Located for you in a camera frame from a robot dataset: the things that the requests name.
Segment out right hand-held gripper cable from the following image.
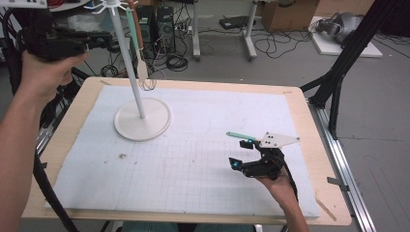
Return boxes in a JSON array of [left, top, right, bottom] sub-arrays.
[[279, 157, 299, 201]]

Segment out aluminium rail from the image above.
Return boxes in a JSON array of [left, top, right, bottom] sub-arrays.
[[307, 100, 376, 232], [34, 125, 54, 158]]

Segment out black computer tower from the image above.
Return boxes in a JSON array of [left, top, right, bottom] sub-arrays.
[[130, 6, 158, 60], [156, 6, 177, 53]]

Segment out flat black box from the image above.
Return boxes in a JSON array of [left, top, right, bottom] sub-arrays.
[[219, 14, 257, 31]]

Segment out loose black floor cables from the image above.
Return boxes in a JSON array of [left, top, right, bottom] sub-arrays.
[[252, 28, 313, 60]]

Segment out brown cardboard box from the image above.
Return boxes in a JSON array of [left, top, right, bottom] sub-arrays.
[[260, 0, 320, 33]]

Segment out light wooden table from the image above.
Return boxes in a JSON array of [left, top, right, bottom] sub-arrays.
[[22, 76, 353, 226]]

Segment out left hand-held gripper cable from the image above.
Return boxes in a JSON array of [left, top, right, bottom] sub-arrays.
[[1, 8, 80, 232]]

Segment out clear plastic bag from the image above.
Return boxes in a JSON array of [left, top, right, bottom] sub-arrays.
[[67, 14, 98, 33]]

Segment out white foam mat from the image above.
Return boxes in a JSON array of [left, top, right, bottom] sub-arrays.
[[46, 84, 321, 218]]

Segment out white floor board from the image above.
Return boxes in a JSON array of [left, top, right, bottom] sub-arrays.
[[308, 15, 384, 59]]

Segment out slotted spatula with green handle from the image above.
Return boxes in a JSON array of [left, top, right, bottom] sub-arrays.
[[225, 130, 260, 143]]

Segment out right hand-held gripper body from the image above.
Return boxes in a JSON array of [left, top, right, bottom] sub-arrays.
[[243, 130, 301, 181]]

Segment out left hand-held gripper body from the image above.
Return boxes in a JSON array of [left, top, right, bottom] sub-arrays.
[[0, 0, 88, 62]]

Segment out person's left hand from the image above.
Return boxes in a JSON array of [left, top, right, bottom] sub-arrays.
[[14, 52, 91, 107]]

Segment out white round table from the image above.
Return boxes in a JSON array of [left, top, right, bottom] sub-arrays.
[[47, 0, 91, 14]]

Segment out white desk frame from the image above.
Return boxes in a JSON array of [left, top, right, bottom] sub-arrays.
[[191, 0, 259, 62]]

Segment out beige cardboard box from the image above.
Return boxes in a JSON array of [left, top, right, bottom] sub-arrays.
[[317, 0, 376, 16]]

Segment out grey headset device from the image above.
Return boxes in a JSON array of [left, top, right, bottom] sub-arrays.
[[315, 12, 364, 44]]

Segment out black metal frame stand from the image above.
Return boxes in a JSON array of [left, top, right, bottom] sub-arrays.
[[0, 8, 91, 130], [299, 0, 400, 141]]

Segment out person's right hand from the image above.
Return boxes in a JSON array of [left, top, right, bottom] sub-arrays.
[[254, 172, 296, 208]]

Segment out solid spatula with green handle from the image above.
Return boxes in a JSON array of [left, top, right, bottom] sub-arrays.
[[125, 7, 149, 82]]

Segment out thin wooden stick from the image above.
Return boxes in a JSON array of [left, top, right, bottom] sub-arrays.
[[315, 196, 337, 222]]

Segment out hand-held gripper cable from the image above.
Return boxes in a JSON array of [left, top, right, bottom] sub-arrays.
[[279, 157, 299, 201], [1, 8, 80, 232]]

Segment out coiled black cable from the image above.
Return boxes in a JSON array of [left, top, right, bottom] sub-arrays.
[[100, 64, 120, 78], [165, 54, 189, 73]]

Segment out wire whisk with wooden handle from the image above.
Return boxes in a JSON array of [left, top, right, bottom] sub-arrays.
[[128, 0, 158, 92]]

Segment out grey metal clamp bracket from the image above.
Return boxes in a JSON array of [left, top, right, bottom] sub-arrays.
[[327, 176, 351, 192]]

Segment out white rack stand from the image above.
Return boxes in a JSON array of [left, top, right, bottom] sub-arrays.
[[82, 0, 172, 142]]

